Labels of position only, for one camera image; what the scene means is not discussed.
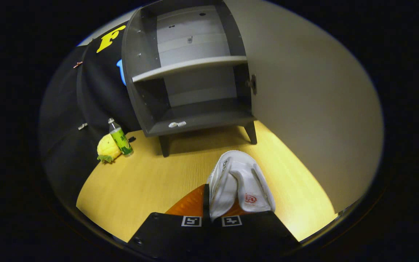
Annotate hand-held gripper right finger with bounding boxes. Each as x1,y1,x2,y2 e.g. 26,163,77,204
211,204,301,259

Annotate beige shoe cabinet door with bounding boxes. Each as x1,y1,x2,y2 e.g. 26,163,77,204
224,0,384,214

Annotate yellow plush toy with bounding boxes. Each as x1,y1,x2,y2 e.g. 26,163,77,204
97,134,123,163

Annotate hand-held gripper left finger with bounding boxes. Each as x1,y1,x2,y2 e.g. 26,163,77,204
128,184,212,259

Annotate white canvas shoe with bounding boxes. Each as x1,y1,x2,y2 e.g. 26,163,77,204
207,150,276,222

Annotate green drink bottle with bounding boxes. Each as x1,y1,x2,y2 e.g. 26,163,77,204
108,118,134,157

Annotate black backdrop cloth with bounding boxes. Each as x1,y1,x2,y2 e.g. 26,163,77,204
39,21,143,204

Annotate dark grey shoe cabinet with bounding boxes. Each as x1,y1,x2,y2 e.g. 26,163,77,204
121,0,258,158

